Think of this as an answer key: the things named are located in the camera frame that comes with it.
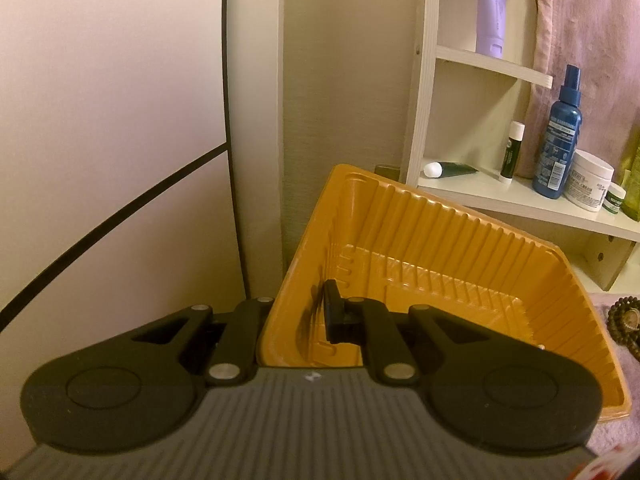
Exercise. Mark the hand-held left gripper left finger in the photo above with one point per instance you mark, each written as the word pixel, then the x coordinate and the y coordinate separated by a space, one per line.
pixel 249 322

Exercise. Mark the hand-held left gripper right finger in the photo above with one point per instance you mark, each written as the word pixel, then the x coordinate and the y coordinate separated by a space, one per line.
pixel 332 312

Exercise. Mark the orange ribbed plastic tray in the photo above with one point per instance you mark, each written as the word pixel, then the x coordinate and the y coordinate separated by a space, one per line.
pixel 450 280

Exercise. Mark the small brown box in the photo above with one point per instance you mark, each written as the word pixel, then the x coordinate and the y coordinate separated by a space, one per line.
pixel 387 172

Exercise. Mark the dark green tube white cap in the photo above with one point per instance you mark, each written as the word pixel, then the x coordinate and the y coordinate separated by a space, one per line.
pixel 455 169

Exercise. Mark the cream wooden shelf unit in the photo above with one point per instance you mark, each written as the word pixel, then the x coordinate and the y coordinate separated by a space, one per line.
pixel 500 200

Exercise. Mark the small dark stick tube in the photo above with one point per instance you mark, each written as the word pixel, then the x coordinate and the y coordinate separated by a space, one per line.
pixel 511 152

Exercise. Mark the blue spray bottle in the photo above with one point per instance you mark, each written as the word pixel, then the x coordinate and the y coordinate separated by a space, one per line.
pixel 557 150

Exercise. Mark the white cream jar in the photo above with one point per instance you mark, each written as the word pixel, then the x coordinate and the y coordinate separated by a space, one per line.
pixel 590 182

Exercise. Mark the small green cream jar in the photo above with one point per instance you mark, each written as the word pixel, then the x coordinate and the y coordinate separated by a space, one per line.
pixel 614 201

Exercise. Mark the lilac fuzzy mat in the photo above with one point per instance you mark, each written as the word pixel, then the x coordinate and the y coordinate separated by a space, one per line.
pixel 620 435

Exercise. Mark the green oil spray bottle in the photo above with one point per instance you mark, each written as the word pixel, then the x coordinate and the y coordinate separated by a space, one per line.
pixel 632 190

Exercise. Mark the lilac cosmetic tube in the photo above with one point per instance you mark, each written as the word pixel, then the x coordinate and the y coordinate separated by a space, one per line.
pixel 491 10

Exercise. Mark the pink hanging towel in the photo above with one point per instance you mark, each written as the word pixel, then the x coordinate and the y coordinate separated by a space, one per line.
pixel 595 25

